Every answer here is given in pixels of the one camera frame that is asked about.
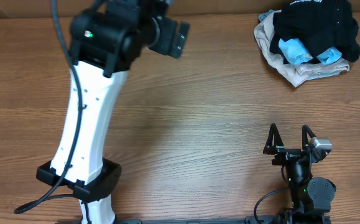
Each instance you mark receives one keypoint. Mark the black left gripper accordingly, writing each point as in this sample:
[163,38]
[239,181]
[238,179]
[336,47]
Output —
[169,30]

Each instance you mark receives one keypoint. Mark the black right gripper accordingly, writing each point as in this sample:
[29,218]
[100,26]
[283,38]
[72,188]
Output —
[285,154]

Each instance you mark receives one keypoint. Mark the black t-shirt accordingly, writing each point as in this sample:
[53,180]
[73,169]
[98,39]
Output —
[339,10]

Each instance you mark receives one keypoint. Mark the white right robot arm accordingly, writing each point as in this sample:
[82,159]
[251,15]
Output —
[310,196]

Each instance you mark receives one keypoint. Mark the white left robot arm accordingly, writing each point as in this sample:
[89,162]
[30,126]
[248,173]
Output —
[102,49]

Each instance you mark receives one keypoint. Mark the beige folded garment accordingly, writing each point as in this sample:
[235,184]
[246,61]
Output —
[295,74]

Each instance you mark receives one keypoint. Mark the teal garment in pile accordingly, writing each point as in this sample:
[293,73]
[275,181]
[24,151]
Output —
[262,16]

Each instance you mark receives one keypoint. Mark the light blue printed t-shirt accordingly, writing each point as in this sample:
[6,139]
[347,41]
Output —
[296,53]

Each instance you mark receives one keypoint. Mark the brown cardboard backboard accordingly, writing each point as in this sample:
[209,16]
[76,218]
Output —
[68,8]

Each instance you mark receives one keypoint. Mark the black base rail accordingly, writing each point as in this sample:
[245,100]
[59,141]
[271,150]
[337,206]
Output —
[247,220]

